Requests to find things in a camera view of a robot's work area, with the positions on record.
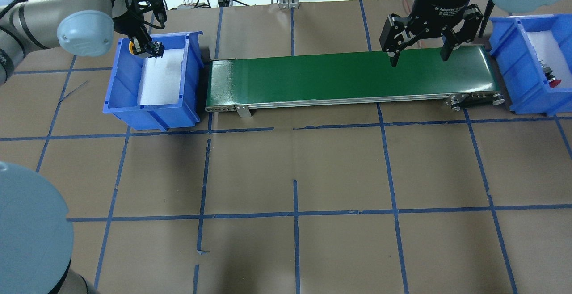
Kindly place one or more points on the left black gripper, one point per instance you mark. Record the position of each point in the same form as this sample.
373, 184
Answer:
137, 29

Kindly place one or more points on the red push button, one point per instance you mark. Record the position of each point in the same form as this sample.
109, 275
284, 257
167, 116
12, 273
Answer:
552, 80

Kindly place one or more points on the white foam pad right bin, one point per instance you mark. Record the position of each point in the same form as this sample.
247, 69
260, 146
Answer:
547, 49

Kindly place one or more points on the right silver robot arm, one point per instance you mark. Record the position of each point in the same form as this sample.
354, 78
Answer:
510, 6

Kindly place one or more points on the blue bin left side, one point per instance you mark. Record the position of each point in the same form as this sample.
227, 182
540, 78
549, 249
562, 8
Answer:
121, 98

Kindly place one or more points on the white foam pad bin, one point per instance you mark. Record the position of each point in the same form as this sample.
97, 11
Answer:
547, 49
161, 79

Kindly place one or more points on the white foam pad left bin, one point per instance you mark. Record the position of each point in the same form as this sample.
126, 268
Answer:
161, 79

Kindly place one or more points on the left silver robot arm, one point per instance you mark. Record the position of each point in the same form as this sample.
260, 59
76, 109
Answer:
42, 35

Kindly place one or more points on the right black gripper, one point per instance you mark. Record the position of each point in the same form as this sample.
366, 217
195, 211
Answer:
443, 2

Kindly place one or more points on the blue bin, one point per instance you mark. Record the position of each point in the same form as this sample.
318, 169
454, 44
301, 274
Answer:
527, 88
121, 98

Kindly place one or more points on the green conveyor belt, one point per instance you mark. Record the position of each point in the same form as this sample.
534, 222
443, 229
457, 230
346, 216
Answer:
467, 79

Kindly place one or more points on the blue bin right side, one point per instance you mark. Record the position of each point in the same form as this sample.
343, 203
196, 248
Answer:
527, 88

